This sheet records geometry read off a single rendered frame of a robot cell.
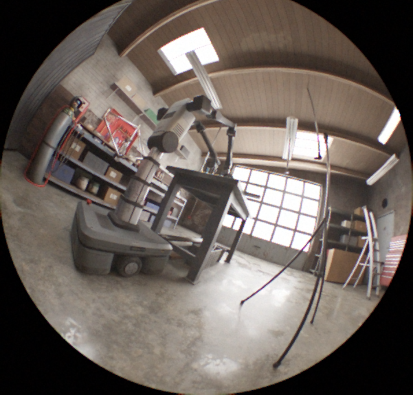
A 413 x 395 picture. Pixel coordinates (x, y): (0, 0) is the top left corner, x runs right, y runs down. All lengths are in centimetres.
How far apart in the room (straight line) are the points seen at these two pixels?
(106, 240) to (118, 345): 45
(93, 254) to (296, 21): 307
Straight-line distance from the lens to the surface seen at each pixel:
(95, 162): 210
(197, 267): 109
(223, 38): 257
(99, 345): 57
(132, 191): 87
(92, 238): 66
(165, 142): 90
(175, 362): 60
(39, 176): 186
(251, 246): 423
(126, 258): 80
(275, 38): 253
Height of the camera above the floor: 52
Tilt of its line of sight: 13 degrees up
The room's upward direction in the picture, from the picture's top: 23 degrees clockwise
